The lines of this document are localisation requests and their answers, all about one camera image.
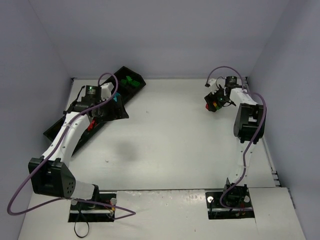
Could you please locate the teal curved lego piece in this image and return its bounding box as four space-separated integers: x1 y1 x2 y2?
113 92 120 102

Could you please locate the red round lego piece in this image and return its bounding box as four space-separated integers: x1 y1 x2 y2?
87 120 97 131

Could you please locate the green sloped lego brick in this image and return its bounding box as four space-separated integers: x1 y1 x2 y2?
120 76 133 85

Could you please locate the red yellow green lego stack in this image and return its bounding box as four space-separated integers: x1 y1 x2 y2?
205 101 221 112

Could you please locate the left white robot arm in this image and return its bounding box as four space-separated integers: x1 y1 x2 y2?
28 82 129 200

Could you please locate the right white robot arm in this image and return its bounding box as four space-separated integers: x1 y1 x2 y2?
204 76 267 200

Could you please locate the black sectioned sorting tray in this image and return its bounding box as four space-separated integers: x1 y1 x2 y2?
43 66 146 153

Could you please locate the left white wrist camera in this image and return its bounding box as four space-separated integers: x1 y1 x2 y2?
101 82 114 99

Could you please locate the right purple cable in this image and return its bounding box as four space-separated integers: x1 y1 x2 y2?
207 66 268 210

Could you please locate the purple cable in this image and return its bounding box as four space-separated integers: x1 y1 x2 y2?
207 66 268 210
6 72 137 221

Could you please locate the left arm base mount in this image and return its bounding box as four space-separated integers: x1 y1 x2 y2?
68 200 116 223

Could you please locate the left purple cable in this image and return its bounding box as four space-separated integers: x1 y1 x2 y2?
6 72 137 221

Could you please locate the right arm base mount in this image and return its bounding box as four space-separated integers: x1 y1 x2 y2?
205 190 255 220

